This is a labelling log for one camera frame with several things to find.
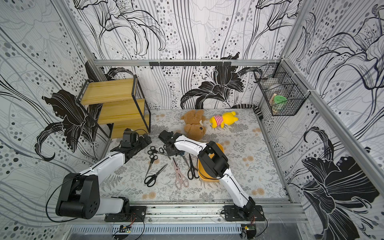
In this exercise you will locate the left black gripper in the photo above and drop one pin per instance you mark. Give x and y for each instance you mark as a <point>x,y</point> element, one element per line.
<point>144,144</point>

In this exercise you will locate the small black scissors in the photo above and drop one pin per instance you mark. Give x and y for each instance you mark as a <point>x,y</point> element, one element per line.
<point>153,157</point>
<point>164,152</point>

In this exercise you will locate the blue handled scissors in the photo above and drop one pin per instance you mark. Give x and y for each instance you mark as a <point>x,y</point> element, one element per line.
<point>185,159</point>

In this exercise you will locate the pink kitchen scissors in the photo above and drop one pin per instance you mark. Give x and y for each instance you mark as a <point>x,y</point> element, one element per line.
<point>181,180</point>

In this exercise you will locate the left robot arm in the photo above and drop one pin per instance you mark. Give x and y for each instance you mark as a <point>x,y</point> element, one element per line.
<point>79,196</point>

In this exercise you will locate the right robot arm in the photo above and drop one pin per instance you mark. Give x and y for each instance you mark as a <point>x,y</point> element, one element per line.
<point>239,196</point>

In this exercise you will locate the large black scissors front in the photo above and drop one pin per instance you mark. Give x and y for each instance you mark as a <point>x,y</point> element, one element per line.
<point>151,180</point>

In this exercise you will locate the yellow plastic storage box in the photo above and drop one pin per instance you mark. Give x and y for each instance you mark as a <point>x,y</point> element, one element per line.
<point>214,162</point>

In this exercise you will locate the brown teddy bear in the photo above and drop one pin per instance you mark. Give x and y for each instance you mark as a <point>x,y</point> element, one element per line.
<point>194,128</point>

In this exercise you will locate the floral table mat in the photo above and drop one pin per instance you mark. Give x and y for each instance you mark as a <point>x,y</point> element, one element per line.
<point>249,159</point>

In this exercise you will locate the yellow plush toy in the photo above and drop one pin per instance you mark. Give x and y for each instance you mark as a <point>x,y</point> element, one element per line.
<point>225,119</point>

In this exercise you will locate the small circuit board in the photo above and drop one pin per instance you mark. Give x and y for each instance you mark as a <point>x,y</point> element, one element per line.
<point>125,229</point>

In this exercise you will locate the green lidded jar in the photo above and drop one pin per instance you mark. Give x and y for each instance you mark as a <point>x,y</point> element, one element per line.
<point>279,103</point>

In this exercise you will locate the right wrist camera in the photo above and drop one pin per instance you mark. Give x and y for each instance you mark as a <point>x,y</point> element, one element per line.
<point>165,136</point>

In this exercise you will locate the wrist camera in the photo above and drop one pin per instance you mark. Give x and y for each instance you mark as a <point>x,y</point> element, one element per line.
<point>129,139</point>
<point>165,136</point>

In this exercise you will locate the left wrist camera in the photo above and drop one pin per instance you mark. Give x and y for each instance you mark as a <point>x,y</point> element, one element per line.
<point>129,139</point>

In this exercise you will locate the wooden shelf black frame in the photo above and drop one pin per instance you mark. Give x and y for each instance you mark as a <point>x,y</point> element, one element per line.
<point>123,105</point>

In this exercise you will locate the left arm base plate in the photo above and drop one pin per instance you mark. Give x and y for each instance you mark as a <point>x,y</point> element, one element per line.
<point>135,214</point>

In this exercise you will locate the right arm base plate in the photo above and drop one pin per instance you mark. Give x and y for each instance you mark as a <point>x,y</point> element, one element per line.
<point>234,213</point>

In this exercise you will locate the black wire basket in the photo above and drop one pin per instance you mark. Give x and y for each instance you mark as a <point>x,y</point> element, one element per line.
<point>280,79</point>

